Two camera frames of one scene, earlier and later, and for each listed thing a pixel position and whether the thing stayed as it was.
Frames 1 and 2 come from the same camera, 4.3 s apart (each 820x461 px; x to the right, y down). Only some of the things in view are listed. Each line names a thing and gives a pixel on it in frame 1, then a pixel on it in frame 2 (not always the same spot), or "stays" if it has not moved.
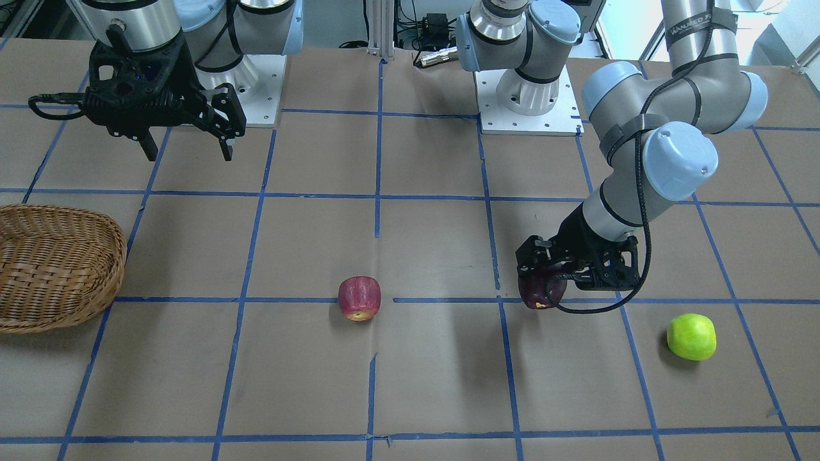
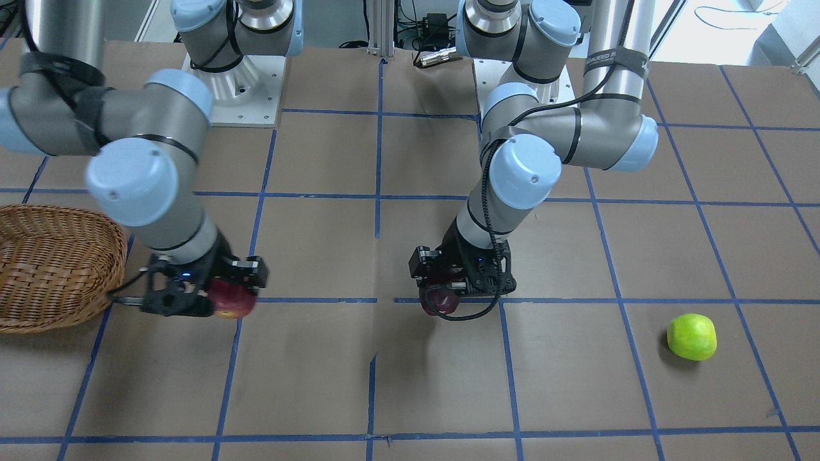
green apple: [692, 336] stays
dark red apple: [532, 284] to [444, 301]
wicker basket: [59, 266] stays
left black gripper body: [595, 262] to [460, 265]
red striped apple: [359, 298] to [232, 298]
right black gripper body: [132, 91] to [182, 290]
